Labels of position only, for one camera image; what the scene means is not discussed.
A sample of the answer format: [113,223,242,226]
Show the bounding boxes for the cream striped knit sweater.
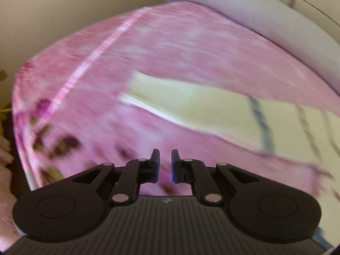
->
[119,72,339,195]

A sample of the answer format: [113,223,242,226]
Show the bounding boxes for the pink rose bed blanket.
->
[12,2,339,200]

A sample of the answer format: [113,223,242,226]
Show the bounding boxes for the lavender striped quilt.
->
[165,0,339,92]

